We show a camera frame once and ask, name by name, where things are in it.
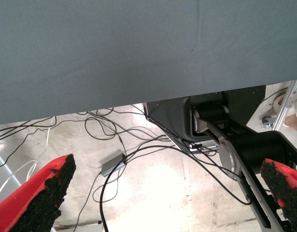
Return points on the light grey flat box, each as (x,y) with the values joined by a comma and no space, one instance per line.
(85,228)

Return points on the white round object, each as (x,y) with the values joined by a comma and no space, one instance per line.
(277,102)

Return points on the dark grey base housing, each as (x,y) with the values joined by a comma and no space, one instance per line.
(170,118)

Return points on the black jointed frame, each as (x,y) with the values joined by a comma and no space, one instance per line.
(257,147)

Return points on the grey caster wheel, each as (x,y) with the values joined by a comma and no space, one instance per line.
(267,122)

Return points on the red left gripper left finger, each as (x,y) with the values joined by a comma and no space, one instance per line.
(30,205)

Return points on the bare person leg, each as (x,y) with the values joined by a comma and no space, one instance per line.
(294,120)

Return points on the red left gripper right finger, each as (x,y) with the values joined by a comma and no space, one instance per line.
(288,188)

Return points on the aluminium profile bar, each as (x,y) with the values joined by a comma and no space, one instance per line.
(284,106)

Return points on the dark grey table cloth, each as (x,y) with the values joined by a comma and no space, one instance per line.
(114,48)

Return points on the grey adapter box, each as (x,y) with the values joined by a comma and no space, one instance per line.
(112,165)

